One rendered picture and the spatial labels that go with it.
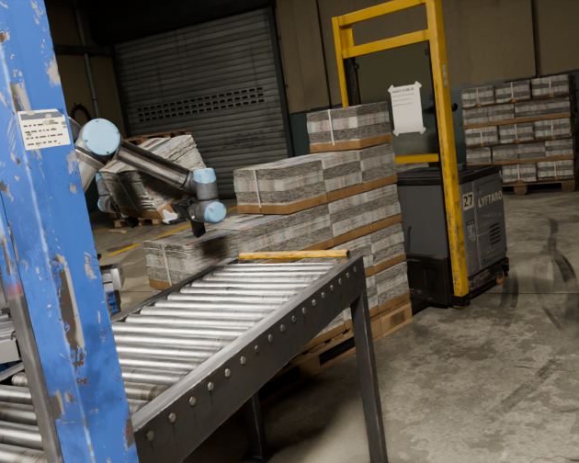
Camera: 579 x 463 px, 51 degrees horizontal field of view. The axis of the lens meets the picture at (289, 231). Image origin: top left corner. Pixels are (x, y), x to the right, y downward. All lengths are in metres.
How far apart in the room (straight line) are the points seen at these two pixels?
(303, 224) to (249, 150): 7.55
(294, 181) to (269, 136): 7.35
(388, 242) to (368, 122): 0.67
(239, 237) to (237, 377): 1.40
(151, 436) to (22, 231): 0.56
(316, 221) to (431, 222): 1.11
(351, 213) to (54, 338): 2.62
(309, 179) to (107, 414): 2.34
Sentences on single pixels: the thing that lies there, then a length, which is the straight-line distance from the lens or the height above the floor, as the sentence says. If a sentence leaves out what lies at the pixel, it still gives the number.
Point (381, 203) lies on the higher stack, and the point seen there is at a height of 0.74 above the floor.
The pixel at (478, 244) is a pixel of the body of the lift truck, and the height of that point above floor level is 0.33.
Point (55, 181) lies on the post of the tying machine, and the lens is 0.73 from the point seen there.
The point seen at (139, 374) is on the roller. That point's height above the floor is 0.80.
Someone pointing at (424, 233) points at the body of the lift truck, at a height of 0.43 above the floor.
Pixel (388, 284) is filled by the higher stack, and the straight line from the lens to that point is 3.53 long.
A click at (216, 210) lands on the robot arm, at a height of 1.01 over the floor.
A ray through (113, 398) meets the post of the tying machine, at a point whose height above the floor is 0.99.
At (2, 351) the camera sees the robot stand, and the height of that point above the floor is 0.70.
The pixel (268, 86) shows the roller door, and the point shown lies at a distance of 10.23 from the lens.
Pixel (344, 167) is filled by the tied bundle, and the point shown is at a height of 0.99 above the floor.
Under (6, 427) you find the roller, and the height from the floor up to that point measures 0.80.
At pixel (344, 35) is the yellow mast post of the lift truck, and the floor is 1.74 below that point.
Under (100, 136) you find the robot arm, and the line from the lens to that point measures 2.05.
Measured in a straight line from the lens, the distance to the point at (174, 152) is 2.47.
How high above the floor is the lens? 1.29
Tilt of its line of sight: 11 degrees down
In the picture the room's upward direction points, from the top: 8 degrees counter-clockwise
